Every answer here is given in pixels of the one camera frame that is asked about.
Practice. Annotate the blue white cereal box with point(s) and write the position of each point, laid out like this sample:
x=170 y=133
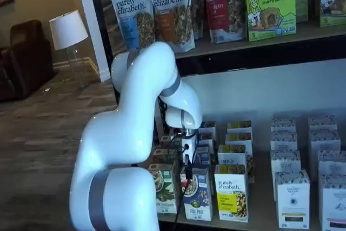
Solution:
x=198 y=201
x=204 y=156
x=206 y=139
x=209 y=126

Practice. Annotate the orange granola bag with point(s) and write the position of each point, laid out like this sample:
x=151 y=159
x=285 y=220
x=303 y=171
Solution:
x=167 y=25

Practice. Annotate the yellow white granola box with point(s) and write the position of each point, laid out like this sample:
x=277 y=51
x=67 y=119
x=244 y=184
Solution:
x=239 y=126
x=231 y=195
x=235 y=154
x=239 y=139

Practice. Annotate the blue granola bag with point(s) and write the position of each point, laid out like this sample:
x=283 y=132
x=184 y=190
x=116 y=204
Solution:
x=127 y=25

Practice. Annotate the white patterned tea box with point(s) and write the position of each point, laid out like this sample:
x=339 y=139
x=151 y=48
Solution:
x=283 y=125
x=323 y=122
x=283 y=140
x=324 y=139
x=292 y=201
x=333 y=204
x=285 y=159
x=332 y=162

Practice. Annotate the white shade floor lamp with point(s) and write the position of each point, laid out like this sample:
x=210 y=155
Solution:
x=67 y=29

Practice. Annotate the brown armchair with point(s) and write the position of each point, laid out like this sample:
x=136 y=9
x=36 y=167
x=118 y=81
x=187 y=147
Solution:
x=24 y=66

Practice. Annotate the red granola bag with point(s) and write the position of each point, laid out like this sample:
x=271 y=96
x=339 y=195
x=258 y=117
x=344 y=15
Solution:
x=216 y=12

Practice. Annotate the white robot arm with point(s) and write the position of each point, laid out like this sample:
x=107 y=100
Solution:
x=129 y=122

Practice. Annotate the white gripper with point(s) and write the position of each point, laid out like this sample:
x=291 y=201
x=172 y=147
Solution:
x=189 y=150

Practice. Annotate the black metal shelf rack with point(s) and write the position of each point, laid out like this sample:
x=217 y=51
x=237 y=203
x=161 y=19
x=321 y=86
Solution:
x=243 y=58

